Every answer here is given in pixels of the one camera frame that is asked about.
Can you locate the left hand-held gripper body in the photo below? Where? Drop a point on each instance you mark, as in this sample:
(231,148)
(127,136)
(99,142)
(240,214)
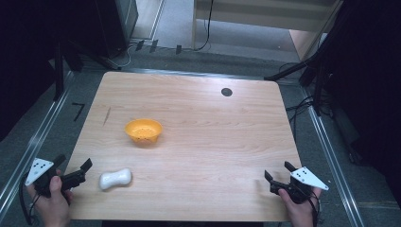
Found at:
(39,170)

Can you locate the black cabinet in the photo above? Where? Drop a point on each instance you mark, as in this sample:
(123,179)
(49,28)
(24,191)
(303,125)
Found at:
(113,25)

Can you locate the person's right hand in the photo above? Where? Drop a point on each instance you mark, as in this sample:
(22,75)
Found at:
(299,211)

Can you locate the black metal stand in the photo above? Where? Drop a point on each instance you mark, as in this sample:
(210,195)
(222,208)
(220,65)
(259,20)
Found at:
(317,82)
(58,72)

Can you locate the white bone-shaped object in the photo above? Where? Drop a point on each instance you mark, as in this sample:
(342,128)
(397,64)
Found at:
(114,179)

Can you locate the orange perforated bowl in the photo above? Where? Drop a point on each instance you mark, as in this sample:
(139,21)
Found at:
(143,130)

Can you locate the person's left hand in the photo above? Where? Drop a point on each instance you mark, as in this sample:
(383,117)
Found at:
(53,208)

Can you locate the metal floor rail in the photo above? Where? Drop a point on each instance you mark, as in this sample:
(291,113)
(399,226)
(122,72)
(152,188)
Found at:
(334,160)
(34,138)

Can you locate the black round table grommet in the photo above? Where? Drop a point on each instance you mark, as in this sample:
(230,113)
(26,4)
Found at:
(226,92)

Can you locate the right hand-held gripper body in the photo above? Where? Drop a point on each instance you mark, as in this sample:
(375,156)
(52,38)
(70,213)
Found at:
(307,178)

